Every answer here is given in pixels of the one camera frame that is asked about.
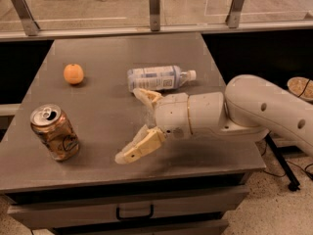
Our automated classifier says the orange fruit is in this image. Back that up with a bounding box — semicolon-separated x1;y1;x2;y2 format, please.
64;64;84;85

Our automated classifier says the dented orange soda can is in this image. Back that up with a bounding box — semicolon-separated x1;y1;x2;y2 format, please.
30;104;79;162

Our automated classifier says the black metal stand leg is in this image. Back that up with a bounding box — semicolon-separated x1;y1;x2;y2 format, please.
265;135;300;192

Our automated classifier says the black floor cable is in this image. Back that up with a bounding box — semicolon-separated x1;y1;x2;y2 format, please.
260;140;313;182

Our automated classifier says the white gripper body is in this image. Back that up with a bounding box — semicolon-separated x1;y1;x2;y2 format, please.
155;93;191;139

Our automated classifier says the clear plastic water bottle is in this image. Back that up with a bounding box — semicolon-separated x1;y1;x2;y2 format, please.
127;66;197;92

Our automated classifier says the grey drawer cabinet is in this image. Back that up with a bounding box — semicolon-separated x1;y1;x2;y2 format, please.
0;33;264;235

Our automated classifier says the right metal railing bracket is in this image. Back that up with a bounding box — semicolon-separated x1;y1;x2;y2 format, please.
226;0;245;28

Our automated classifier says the left metal railing bracket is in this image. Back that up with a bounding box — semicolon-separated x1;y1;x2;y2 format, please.
11;0;40;36

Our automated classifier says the middle metal railing bracket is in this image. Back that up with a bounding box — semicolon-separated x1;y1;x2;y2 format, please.
149;0;160;31

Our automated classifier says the black drawer handle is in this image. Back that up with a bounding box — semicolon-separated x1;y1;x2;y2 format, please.
115;205;155;221

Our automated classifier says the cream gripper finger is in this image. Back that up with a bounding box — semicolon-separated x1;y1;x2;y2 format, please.
133;88;163;110
115;125;166;165

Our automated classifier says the metal railing bracket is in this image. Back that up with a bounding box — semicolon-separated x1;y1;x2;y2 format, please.
149;0;160;31
11;0;40;36
226;0;245;28

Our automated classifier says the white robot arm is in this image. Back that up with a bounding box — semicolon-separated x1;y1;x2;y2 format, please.
115;74;313;165

